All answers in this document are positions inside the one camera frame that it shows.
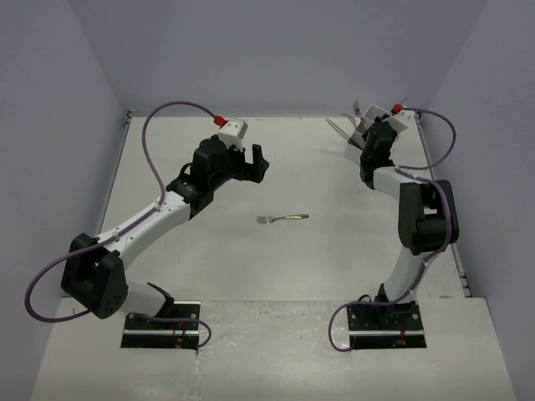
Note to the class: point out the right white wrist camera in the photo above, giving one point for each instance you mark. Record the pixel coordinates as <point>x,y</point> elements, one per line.
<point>400,122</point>

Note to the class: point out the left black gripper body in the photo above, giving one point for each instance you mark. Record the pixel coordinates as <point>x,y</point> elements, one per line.
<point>228,171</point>

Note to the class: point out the black handled fork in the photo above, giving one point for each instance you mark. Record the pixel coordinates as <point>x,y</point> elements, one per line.
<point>354,120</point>

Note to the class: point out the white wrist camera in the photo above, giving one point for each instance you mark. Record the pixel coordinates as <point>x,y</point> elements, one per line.
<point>232,133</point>
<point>400,122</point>

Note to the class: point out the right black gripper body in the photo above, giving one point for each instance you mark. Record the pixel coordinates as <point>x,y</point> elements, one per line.
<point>365,156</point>

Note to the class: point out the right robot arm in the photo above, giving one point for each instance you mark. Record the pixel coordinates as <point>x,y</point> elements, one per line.
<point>427,218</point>

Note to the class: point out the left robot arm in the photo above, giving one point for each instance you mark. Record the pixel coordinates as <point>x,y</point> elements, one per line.
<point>96,274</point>

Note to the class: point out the white divided utensil container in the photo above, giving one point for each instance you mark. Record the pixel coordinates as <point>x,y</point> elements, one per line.
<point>368,118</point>

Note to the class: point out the pink handled knife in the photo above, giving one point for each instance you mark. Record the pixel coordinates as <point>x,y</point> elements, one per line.
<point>400,104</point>

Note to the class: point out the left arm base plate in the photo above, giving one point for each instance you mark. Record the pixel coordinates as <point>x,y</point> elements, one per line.
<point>140,333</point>

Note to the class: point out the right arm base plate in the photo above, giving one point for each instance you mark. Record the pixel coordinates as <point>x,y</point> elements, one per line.
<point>398,326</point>

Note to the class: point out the green handled knife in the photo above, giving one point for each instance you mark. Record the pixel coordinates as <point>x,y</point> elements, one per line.
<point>343,134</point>

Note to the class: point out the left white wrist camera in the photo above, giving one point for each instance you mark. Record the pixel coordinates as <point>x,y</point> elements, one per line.
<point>232,133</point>

